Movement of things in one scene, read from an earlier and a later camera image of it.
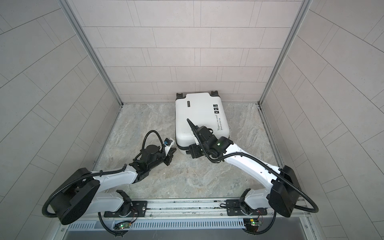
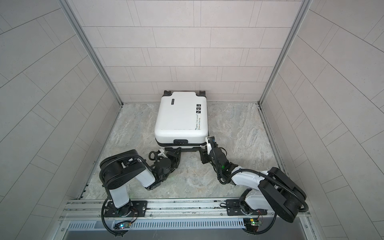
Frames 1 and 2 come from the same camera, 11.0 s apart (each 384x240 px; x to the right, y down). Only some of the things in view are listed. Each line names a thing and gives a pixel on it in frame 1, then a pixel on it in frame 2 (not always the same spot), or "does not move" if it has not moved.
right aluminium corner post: (305, 5) does not move
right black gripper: (193, 151) → (204, 156)
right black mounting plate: (233, 208) does not move
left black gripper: (169, 157) → (175, 157)
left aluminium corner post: (66, 4) does not move
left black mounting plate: (136, 209) does not move
